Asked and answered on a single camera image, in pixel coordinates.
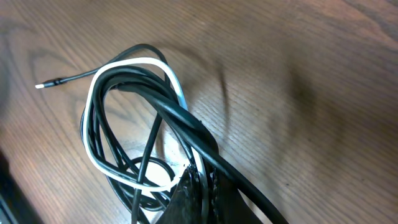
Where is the white USB cable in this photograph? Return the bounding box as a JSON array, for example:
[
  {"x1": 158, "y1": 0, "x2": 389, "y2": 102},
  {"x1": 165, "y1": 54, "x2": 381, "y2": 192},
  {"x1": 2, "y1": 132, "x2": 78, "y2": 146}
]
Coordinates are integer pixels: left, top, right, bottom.
[{"x1": 81, "y1": 57, "x2": 208, "y2": 193}]

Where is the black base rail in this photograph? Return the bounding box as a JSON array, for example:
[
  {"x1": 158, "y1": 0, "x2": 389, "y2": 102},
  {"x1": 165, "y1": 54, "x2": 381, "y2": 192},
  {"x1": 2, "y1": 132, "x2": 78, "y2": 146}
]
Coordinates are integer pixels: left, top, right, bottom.
[{"x1": 1, "y1": 152, "x2": 43, "y2": 224}]

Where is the black USB cable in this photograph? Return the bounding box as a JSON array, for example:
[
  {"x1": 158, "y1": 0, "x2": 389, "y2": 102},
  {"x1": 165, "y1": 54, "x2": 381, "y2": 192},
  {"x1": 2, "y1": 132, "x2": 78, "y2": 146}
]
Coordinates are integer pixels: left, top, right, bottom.
[{"x1": 34, "y1": 43, "x2": 290, "y2": 224}]

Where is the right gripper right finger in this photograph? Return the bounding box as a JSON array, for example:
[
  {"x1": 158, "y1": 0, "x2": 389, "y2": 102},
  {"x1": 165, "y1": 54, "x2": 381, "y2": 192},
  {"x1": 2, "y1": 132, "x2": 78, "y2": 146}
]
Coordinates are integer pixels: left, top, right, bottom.
[{"x1": 210, "y1": 169, "x2": 262, "y2": 224}]

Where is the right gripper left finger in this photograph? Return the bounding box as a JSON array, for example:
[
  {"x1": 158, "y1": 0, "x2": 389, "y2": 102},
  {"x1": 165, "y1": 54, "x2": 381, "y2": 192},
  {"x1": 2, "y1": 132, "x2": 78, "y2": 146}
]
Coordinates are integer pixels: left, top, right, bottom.
[{"x1": 156, "y1": 166, "x2": 202, "y2": 224}]

